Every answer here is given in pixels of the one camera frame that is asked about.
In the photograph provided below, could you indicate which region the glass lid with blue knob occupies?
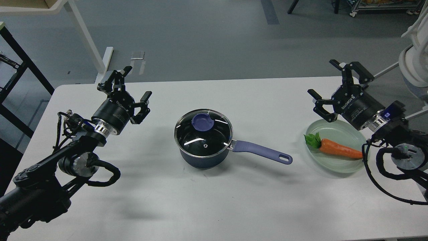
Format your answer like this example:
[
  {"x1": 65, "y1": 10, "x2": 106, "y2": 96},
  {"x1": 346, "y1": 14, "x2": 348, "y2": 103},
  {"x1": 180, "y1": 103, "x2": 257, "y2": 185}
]
[{"x1": 174, "y1": 109, "x2": 233, "y2": 157}]

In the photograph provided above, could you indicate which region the black stand leg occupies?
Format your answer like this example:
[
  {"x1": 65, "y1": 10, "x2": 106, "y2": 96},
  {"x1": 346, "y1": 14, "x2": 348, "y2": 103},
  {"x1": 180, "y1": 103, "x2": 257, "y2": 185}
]
[{"x1": 287, "y1": 0, "x2": 341, "y2": 15}]

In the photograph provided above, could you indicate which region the black metal rack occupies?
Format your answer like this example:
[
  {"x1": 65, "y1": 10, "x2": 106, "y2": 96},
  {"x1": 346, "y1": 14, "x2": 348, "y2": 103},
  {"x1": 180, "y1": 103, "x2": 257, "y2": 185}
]
[{"x1": 0, "y1": 22, "x2": 55, "y2": 138}]

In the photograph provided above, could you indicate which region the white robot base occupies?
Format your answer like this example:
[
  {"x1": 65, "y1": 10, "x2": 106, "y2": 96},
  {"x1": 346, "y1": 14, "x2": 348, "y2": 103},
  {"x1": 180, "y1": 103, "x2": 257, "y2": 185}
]
[{"x1": 368, "y1": 13, "x2": 428, "y2": 121}]

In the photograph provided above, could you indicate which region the translucent green plate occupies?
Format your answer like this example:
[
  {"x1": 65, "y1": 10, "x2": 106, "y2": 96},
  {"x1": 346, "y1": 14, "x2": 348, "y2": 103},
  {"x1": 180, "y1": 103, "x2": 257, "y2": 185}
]
[{"x1": 304, "y1": 119, "x2": 366, "y2": 174}]

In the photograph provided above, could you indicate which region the white table frame leg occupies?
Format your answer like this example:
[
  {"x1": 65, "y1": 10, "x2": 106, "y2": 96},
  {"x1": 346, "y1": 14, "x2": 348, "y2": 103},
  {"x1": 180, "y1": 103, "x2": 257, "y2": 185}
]
[{"x1": 1, "y1": 0, "x2": 114, "y2": 84}]

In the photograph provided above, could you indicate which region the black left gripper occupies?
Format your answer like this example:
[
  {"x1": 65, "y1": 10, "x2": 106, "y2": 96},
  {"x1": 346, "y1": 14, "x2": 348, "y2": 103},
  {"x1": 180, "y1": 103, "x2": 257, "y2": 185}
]
[{"x1": 91, "y1": 66, "x2": 152, "y2": 135}]

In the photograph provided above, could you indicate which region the metal wheeled cart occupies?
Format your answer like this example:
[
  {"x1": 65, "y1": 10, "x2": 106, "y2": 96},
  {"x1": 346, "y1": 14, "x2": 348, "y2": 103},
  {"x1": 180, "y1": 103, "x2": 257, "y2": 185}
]
[{"x1": 348, "y1": 0, "x2": 426, "y2": 18}]

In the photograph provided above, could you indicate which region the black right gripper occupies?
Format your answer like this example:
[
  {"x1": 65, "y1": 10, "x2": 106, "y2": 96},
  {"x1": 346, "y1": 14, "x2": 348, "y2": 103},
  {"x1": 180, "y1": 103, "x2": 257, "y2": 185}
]
[{"x1": 307, "y1": 60, "x2": 385, "y2": 130}]

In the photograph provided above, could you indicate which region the orange toy carrot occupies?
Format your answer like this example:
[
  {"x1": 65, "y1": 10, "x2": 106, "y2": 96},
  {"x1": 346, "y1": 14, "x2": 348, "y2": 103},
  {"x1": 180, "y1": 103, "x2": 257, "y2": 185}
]
[{"x1": 304, "y1": 132, "x2": 363, "y2": 160}]

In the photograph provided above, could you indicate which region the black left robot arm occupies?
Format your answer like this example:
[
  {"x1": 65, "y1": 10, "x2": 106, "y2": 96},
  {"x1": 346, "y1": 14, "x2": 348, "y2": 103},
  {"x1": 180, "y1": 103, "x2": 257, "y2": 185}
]
[{"x1": 1, "y1": 66, "x2": 152, "y2": 241}]

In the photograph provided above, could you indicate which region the blue saucepan with handle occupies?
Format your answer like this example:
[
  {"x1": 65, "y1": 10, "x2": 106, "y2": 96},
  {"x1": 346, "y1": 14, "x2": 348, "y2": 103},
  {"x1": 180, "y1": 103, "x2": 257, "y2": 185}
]
[{"x1": 174, "y1": 109, "x2": 293, "y2": 169}]

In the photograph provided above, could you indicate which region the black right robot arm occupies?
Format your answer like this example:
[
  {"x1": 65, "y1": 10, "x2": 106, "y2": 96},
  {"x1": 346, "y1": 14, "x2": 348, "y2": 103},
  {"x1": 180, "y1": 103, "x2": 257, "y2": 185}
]
[{"x1": 308, "y1": 59, "x2": 427, "y2": 206}]

